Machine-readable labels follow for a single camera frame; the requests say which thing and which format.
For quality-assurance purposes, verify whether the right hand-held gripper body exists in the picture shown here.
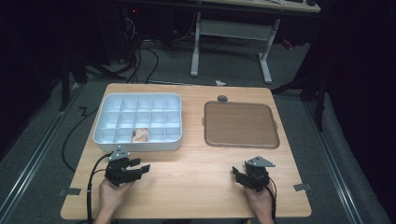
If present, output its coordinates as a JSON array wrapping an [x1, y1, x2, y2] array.
[[242, 155, 276, 192]]

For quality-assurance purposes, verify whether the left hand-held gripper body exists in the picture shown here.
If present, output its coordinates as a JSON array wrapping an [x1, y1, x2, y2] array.
[[104, 145, 143, 188]]

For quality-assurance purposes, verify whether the peach sock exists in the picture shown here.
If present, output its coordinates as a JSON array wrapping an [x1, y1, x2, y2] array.
[[132, 128, 149, 144]]

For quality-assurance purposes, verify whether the white compartment box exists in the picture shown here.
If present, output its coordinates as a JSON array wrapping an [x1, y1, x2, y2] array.
[[92, 92, 183, 153]]

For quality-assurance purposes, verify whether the person's left hand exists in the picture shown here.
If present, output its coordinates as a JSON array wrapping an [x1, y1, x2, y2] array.
[[98, 178, 135, 216]]

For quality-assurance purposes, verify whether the person's right hand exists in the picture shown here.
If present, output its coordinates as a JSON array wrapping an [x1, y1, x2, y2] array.
[[243, 182, 276, 218]]

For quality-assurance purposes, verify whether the brown wooden tray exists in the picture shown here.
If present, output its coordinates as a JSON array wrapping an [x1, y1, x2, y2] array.
[[203, 100, 280, 149]]

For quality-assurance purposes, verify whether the black metal stand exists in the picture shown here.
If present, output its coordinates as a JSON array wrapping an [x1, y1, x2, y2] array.
[[58, 50, 92, 113], [270, 69, 329, 133]]

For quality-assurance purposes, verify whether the white-legged desk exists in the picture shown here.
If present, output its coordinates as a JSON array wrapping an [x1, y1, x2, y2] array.
[[189, 0, 322, 86]]

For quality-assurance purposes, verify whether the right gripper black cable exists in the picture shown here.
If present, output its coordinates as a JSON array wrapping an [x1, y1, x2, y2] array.
[[264, 175, 278, 222]]

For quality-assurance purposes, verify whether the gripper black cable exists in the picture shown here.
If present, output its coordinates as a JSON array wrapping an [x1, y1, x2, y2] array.
[[264, 175, 278, 222], [86, 152, 114, 224]]

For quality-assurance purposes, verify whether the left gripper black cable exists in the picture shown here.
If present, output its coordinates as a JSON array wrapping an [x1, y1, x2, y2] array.
[[86, 152, 114, 224]]

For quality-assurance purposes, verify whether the black floor cable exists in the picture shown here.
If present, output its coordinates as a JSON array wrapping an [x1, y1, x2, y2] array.
[[61, 105, 101, 174]]

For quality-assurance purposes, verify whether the metal floor rail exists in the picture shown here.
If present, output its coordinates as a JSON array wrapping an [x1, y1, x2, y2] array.
[[302, 100, 364, 224], [0, 83, 82, 218]]

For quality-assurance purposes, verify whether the bundle of black cables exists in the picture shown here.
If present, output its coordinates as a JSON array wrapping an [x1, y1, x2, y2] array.
[[122, 15, 161, 85]]

